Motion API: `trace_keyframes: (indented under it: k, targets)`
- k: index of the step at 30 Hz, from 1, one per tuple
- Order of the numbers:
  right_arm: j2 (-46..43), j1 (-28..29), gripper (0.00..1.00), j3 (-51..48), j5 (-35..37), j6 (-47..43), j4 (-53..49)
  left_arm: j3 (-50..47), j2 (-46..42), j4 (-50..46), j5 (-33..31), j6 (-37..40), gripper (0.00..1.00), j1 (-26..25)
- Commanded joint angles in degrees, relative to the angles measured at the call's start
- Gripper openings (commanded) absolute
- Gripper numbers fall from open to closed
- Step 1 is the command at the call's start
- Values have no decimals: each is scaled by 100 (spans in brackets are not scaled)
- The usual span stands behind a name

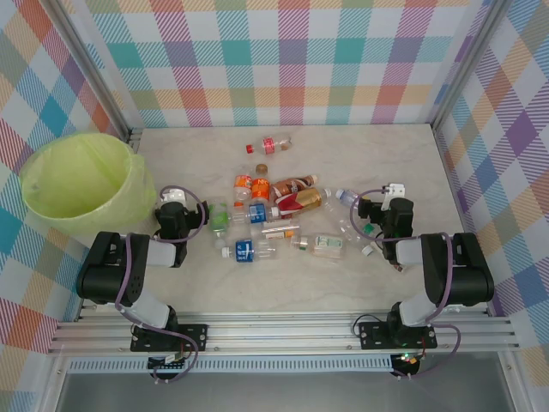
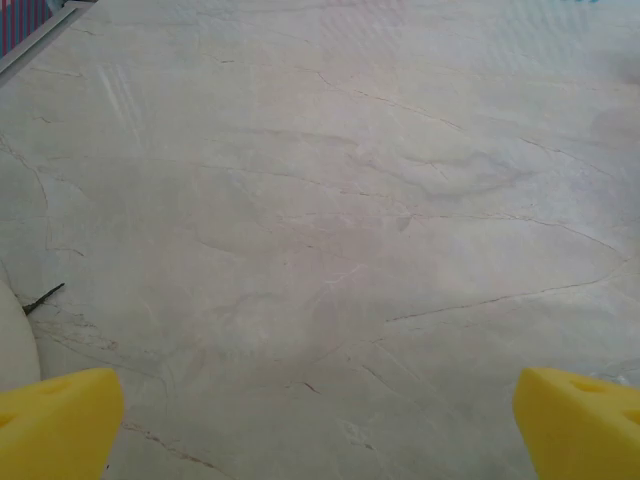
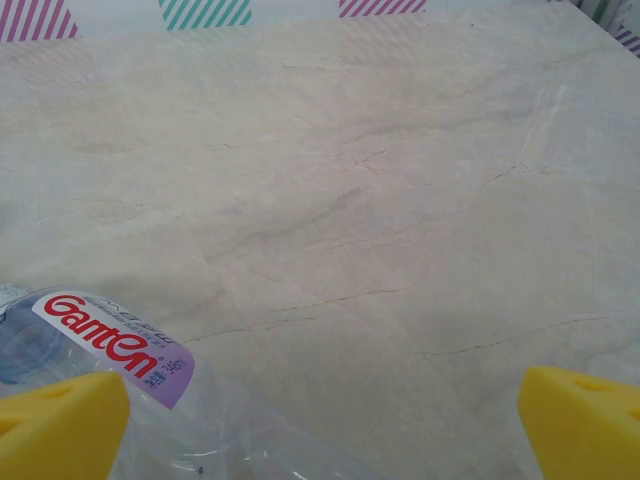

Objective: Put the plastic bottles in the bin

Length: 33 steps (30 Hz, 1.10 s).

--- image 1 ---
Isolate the clear bottle green cap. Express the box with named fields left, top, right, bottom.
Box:
left=336, top=212, right=374, bottom=236

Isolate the green label clear bottle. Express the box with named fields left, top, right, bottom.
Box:
left=208, top=200, right=233, bottom=251

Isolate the bluish clear Ganten bottle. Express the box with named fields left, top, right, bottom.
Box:
left=335, top=187, right=362, bottom=206

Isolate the clear bottle white cap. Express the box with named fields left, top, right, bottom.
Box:
left=342, top=233, right=375, bottom=258

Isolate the blue label water bottle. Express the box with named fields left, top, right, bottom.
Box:
left=220, top=237, right=281, bottom=264
left=232, top=203, right=281, bottom=225

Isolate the green and white label bottle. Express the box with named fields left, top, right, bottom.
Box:
left=290, top=233, right=345, bottom=258

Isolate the white and orange label bottle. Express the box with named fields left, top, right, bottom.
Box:
left=250, top=218, right=302, bottom=241

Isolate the bin with green liner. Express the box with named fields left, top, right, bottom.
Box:
left=19, top=131, right=158, bottom=236

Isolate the clear bottle orange fruit label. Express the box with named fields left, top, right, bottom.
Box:
left=232, top=173, right=254, bottom=206

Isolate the orange NFC label bottle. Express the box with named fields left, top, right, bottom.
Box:
left=250, top=174, right=271, bottom=203

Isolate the red and gold label bottle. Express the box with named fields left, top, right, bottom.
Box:
left=274, top=186, right=334, bottom=220

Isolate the brown coffee bottle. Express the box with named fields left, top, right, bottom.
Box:
left=271, top=173, right=321, bottom=199

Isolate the clear bottle red cap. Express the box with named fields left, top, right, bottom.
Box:
left=245, top=134, right=293, bottom=155

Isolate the small electronics board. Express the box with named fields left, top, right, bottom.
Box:
left=394, top=351, right=425, bottom=368
left=148, top=354, right=190, bottom=371

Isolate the grey metal panel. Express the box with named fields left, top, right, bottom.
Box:
left=55, top=372, right=516, bottom=412

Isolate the purple cable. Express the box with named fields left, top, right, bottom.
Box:
left=350, top=185, right=462, bottom=381
left=114, top=185, right=210, bottom=385

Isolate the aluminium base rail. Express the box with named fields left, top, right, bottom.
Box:
left=46, top=309, right=522, bottom=357

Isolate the slotted cable duct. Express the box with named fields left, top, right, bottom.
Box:
left=67, top=358, right=395, bottom=374

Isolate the aluminium frame post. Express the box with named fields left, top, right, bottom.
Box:
left=50, top=0, right=135, bottom=145
left=431, top=0, right=514, bottom=130

